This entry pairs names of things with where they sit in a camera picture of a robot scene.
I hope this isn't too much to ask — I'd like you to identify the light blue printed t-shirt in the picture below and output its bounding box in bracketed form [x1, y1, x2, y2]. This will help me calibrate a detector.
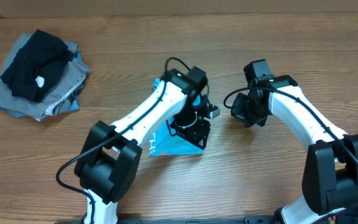
[149, 95, 209, 156]

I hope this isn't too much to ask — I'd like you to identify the black folded garment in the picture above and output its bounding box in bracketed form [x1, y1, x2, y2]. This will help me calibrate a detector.
[0, 30, 75, 102]

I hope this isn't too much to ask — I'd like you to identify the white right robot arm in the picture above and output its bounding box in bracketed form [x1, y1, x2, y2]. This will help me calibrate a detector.
[230, 59, 358, 223]

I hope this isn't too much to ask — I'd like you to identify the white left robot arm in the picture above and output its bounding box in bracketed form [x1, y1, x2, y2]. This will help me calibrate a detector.
[74, 67, 210, 223]

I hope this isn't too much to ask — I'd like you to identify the grey folded garment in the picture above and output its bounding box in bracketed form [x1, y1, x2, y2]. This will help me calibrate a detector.
[0, 42, 90, 121]

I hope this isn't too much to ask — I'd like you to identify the black table edge rail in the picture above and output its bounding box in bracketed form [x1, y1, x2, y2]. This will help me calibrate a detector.
[117, 215, 280, 224]

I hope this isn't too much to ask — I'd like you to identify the teal folded garment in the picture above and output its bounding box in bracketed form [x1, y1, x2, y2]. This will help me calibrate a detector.
[67, 53, 85, 111]

